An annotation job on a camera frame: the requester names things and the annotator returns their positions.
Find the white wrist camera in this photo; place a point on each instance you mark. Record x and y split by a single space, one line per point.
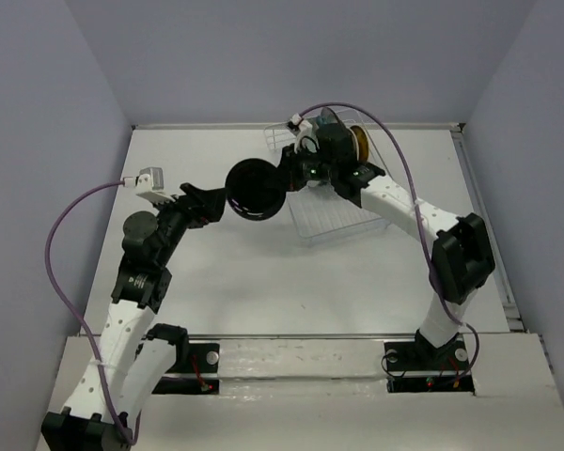
303 131
148 184

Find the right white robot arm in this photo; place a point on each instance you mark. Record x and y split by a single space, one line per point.
456 249

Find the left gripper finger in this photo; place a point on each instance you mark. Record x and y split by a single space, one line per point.
209 212
203 195

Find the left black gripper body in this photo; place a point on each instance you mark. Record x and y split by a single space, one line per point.
175 220

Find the large dark rimmed plate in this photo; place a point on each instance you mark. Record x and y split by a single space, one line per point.
338 126

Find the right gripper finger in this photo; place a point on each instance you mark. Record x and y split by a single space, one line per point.
288 163
293 181

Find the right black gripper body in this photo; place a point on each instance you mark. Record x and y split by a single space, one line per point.
315 167

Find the white wire dish rack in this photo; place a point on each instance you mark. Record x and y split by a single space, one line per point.
319 214

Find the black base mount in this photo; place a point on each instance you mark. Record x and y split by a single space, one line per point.
408 373
196 376

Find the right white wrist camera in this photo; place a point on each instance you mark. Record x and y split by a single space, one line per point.
303 131

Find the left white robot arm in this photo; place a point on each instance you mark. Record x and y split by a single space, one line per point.
133 351

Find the black round plate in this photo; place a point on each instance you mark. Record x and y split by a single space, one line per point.
254 190

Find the yellow patterned plate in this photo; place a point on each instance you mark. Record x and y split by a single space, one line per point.
362 143

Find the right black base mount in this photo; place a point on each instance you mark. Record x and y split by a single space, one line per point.
408 373

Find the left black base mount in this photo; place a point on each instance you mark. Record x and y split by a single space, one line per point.
196 376

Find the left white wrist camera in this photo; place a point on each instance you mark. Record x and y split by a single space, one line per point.
148 184

